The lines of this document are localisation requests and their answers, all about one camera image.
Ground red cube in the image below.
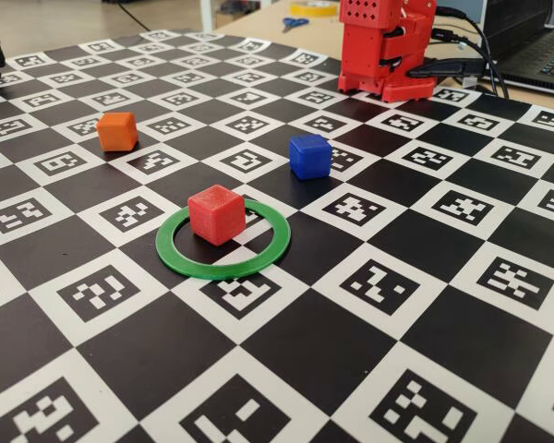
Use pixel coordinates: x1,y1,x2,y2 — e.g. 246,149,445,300
187,184,247,246

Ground blue cube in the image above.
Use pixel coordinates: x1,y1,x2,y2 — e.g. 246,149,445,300
288,133,333,181

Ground orange cube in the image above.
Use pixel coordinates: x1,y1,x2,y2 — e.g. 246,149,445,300
95,111,140,153

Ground black white marker checkerboard mat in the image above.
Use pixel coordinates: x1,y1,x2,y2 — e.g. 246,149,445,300
0,28,554,443

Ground yellow tape roll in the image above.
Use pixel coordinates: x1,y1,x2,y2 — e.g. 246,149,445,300
289,0,341,18

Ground black flat power plug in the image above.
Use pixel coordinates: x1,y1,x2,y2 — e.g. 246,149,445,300
405,58,486,79

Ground dark laptop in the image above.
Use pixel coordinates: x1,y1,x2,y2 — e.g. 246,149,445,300
482,0,554,96

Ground green flat ring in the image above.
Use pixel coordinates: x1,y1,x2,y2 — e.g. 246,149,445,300
155,198,291,281

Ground blue handled scissors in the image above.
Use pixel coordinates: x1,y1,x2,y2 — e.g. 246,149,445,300
281,16,311,34

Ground black usb cable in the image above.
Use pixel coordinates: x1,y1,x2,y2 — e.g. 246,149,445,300
430,28,502,96

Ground black power cable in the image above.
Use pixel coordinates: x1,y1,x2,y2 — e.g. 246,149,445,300
436,6,512,99

